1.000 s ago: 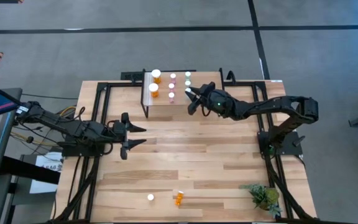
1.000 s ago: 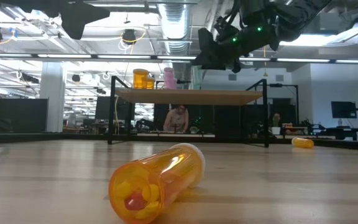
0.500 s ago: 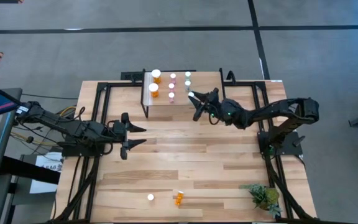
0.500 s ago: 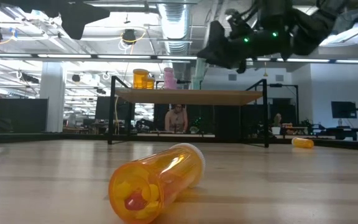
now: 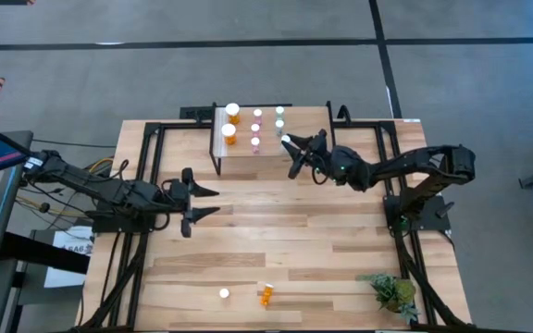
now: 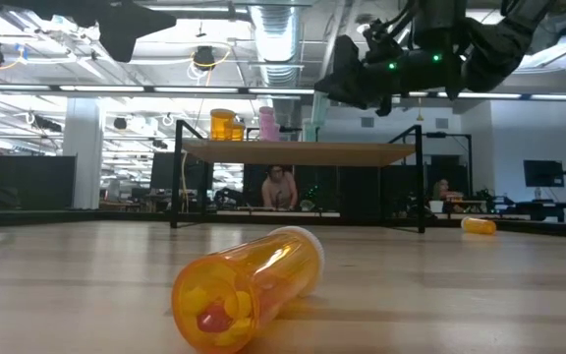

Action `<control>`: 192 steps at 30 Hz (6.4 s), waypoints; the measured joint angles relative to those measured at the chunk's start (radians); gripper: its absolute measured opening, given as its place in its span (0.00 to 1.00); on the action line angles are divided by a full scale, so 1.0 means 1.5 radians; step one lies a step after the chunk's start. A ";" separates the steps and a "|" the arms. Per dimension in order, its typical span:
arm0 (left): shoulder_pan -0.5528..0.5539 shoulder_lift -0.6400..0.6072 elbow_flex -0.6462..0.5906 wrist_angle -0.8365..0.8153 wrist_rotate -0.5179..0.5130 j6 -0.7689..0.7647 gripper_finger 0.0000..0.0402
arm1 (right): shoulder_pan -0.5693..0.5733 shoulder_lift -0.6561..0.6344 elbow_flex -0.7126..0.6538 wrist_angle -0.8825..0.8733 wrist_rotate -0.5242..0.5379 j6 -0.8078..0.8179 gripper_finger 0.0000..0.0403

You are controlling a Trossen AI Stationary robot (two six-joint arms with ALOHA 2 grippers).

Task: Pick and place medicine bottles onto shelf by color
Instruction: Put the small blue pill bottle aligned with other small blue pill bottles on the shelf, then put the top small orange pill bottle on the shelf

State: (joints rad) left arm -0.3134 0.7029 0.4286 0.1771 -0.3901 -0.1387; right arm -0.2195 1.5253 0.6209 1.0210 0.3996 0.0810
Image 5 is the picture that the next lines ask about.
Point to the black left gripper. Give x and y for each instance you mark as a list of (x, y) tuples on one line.
[(186, 203)]

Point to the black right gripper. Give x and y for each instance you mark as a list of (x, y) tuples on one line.
[(345, 168)]

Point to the green medicine bottle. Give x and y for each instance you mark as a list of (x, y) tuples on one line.
[(279, 110), (279, 124), (286, 138)]

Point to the pink medicine bottle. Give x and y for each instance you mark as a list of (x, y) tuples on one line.
[(255, 141), (257, 113), (255, 127)]

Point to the large orange medicine bottle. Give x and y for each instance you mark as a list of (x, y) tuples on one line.
[(228, 131), (232, 110)]

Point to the medium orange medicine bottle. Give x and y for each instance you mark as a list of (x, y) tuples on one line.
[(266, 296)]

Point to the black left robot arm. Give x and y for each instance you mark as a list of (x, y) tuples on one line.
[(109, 192)]

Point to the wooden shelf with black legs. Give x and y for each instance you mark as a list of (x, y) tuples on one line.
[(294, 125)]

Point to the small white-capped medicine bottle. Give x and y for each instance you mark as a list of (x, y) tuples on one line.
[(224, 292)]

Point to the white label sticker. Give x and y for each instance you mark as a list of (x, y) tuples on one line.
[(411, 120)]

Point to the white paper sheet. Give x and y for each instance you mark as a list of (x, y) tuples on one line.
[(67, 238)]

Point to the black stand base beam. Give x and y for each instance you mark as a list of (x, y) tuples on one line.
[(44, 252)]

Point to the potted green succulent plant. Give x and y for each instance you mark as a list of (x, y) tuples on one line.
[(393, 291)]

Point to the black aluminium table frame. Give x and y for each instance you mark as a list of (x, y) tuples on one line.
[(183, 125)]

